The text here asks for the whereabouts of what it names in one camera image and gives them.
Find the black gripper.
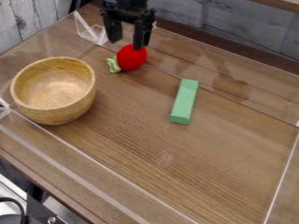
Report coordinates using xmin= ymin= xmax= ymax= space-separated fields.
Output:
xmin=101 ymin=0 xmax=155 ymax=50

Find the red plush strawberry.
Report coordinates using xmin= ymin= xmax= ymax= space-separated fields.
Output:
xmin=107 ymin=44 xmax=147 ymax=74

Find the wooden bowl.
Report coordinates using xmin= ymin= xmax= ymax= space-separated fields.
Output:
xmin=11 ymin=57 xmax=96 ymax=125

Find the green rectangular block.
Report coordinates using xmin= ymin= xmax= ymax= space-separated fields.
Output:
xmin=170 ymin=79 xmax=200 ymax=125

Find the clear acrylic table barrier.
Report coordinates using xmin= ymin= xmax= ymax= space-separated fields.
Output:
xmin=0 ymin=18 xmax=299 ymax=224

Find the clear acrylic corner bracket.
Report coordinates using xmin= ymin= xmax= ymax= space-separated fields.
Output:
xmin=73 ymin=10 xmax=108 ymax=46

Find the black cable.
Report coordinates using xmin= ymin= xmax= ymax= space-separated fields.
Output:
xmin=0 ymin=197 xmax=28 ymax=224

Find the black metal bracket with screw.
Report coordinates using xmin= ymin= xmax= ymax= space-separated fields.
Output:
xmin=25 ymin=195 xmax=68 ymax=224

